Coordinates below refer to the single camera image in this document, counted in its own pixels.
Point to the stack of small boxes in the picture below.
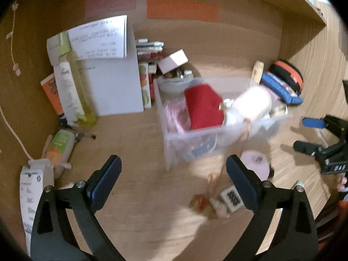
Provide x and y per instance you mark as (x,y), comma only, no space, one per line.
(145,78)

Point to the wooden shelf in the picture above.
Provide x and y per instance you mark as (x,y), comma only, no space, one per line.
(299,0)

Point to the orange green tube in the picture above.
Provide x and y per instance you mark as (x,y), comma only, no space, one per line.
(59,146)

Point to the pink notebook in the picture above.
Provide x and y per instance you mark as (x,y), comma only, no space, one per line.
(274,95)

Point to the white bowl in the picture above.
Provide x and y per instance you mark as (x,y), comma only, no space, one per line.
(168,84)

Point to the shiny metal trinkets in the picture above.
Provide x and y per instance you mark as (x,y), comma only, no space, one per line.
(180,74)

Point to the blue pencil case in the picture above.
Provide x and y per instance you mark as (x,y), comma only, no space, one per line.
(280,89)

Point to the white printed receipt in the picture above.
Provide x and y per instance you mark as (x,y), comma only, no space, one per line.
(100,38)

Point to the clear plastic storage box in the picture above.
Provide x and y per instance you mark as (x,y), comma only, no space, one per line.
(195,141)

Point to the small cream bottle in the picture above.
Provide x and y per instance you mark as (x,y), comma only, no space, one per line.
(257,72)

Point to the white tube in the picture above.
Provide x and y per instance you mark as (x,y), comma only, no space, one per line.
(68,92)

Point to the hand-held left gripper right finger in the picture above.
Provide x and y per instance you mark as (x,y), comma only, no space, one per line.
(243,185)

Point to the black orange round case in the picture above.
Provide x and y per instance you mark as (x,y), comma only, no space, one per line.
(289,73)

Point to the yellow green bottle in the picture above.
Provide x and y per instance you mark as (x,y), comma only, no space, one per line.
(87,106)

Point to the pink sticky note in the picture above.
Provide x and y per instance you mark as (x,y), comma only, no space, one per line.
(110,4)

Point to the pink toy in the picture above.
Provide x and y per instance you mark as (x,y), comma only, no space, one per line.
(343,185)

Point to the wooden desktop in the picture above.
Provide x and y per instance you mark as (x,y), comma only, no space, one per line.
(136,195)

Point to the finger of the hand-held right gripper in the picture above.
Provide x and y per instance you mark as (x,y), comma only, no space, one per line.
(307,147)
(314,123)

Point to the black metal clip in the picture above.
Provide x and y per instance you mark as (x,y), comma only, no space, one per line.
(81,134)

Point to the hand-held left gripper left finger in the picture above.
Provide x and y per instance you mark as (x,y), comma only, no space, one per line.
(104,185)

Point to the white roll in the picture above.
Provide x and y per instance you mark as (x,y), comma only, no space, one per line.
(252,100)

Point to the small pink white box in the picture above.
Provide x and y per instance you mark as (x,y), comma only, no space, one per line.
(172,59)

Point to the pink round disc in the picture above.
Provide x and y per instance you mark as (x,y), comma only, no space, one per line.
(255,165)

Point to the orange sticky note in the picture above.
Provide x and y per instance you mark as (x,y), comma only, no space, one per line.
(182,10)

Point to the red pouch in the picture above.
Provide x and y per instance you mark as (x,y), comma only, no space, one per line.
(204,106)

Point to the pink mesh bag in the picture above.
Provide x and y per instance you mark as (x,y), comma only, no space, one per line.
(176,114)

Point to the white receipt paper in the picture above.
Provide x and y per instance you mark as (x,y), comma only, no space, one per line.
(32,190)

